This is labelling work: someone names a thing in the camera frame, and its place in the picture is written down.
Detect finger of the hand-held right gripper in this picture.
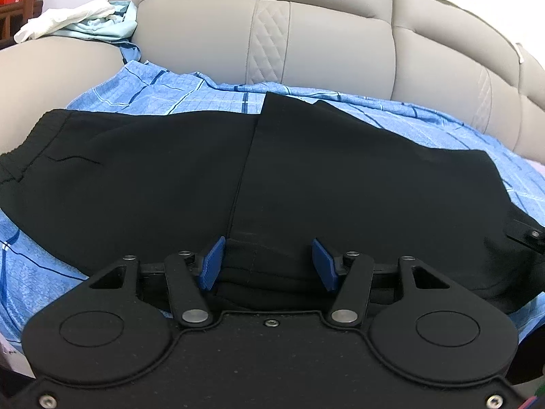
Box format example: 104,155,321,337
503,219,545,257

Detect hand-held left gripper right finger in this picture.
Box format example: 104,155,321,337
312,239,453,328

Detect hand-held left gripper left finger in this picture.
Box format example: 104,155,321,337
87,236,227,330

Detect black pants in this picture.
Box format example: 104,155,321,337
0,91,545,321

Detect blue plaid blanket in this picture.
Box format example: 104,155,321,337
0,60,545,347

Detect light green cloth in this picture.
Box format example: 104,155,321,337
64,1,139,46

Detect white cloth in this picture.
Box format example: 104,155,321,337
14,0,116,44

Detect brown wooden cabinet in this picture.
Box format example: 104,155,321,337
0,0,44,50

